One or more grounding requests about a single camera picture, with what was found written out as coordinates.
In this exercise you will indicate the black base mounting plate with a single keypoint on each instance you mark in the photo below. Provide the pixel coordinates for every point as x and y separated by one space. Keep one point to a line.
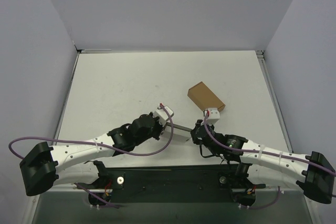
172 184

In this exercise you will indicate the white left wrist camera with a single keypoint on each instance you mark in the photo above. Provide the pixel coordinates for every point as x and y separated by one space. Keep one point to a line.
163 113

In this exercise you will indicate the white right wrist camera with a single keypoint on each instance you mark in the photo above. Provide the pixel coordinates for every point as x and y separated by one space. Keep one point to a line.
211 115

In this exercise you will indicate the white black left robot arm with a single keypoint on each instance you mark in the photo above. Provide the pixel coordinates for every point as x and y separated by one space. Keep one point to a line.
42 166

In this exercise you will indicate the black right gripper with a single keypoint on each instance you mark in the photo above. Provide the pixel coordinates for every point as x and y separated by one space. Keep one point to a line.
197 131

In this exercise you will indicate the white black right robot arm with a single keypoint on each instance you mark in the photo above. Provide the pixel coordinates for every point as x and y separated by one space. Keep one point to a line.
259 165

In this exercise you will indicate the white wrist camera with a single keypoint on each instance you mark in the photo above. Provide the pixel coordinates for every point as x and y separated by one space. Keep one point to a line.
211 115
163 113

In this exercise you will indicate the white paper box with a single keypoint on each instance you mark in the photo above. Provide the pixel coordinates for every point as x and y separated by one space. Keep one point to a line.
180 133

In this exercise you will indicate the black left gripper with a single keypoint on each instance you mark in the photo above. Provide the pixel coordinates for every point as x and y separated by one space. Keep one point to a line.
159 129

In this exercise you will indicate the brown folded cardboard box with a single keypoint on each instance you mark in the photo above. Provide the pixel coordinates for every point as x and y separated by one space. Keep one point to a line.
204 98

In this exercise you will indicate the aluminium table frame rail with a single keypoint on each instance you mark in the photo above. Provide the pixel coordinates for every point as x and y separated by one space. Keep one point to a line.
262 62

